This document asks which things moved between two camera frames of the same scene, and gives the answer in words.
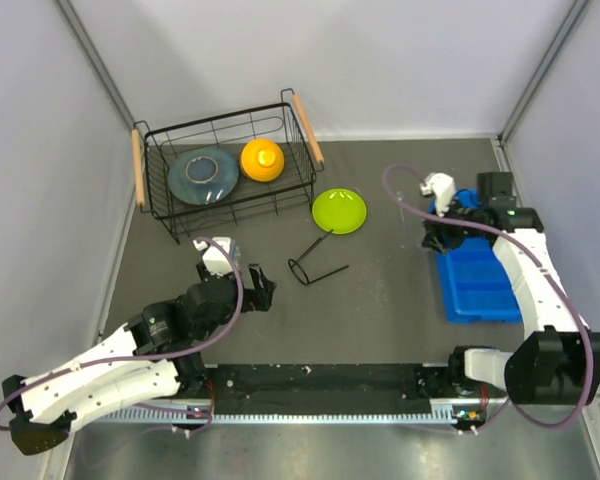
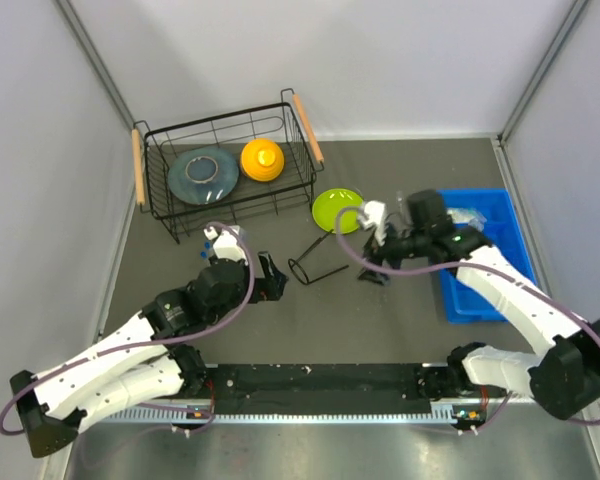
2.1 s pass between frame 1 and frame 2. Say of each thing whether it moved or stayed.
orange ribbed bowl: stayed
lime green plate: stayed
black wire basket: stayed
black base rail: stayed
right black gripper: moved
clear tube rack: moved
